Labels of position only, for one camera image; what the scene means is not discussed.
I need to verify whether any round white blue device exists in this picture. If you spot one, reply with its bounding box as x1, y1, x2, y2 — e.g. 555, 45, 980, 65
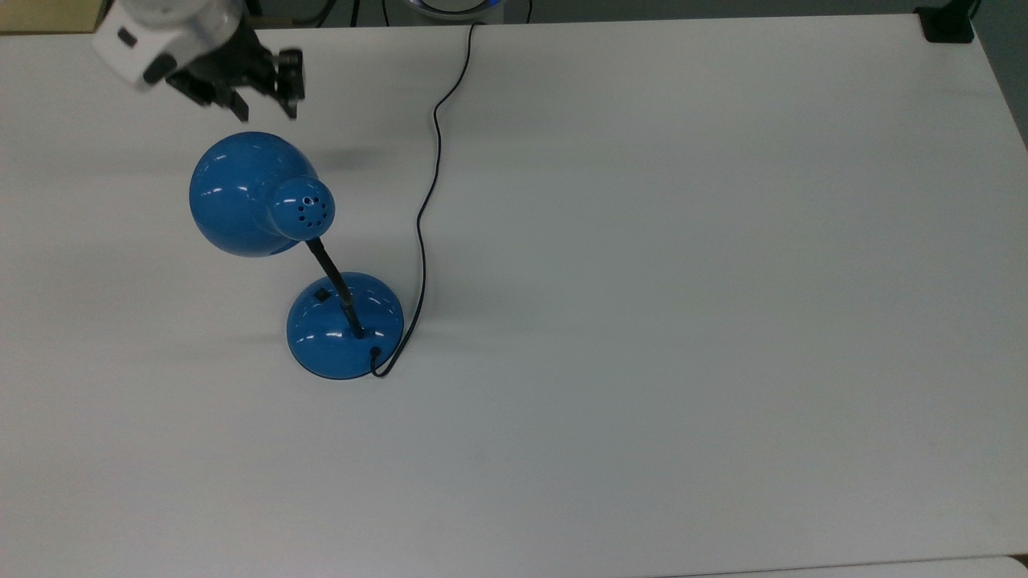
406, 0, 507, 18

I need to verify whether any blue desk lamp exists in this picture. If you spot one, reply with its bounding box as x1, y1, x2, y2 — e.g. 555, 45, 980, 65
189, 131, 405, 381

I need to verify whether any black lamp power cord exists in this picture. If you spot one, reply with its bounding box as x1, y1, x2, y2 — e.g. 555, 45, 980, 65
369, 22, 481, 379

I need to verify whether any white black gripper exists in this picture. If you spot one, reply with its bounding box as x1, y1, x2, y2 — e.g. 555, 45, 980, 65
92, 8, 307, 123

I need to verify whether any yellowish cardboard box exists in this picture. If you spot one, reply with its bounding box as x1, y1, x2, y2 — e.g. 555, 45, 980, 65
0, 0, 109, 35

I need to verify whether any black corner clamp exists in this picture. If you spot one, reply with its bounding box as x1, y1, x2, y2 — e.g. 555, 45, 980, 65
916, 0, 982, 44

